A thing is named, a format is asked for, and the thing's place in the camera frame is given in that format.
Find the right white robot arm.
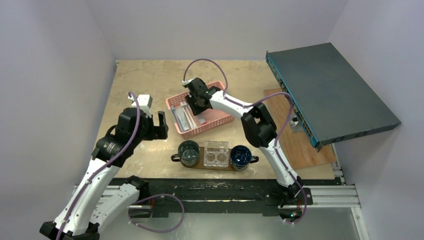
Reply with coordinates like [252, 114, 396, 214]
[182, 77, 307, 204]

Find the black aluminium base frame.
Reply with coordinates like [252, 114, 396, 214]
[127, 178, 360, 220]

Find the blue enamel mug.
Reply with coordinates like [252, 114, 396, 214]
[230, 145, 259, 172]

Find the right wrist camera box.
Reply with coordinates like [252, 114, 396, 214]
[181, 78, 194, 88]

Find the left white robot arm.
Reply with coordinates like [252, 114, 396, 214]
[39, 106, 169, 240]

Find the clear plastic holder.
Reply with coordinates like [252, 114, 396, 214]
[203, 141, 230, 168]

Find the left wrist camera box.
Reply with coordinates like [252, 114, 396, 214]
[131, 94, 153, 117]

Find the metal bracket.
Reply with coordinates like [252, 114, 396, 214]
[288, 114, 304, 133]

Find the dark green enamel mug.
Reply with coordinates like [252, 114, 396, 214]
[170, 140, 200, 167]

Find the oval wooden tray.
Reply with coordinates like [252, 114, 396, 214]
[182, 146, 236, 172]

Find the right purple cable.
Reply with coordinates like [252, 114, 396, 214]
[182, 58, 309, 226]

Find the white red-capped toothpaste tube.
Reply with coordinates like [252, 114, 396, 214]
[195, 113, 207, 126]

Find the dark network switch box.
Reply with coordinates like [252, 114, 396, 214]
[265, 42, 401, 151]

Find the pink plastic basket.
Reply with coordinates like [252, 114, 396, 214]
[165, 91, 235, 139]

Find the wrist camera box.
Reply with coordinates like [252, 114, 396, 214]
[131, 94, 153, 117]
[181, 78, 194, 88]

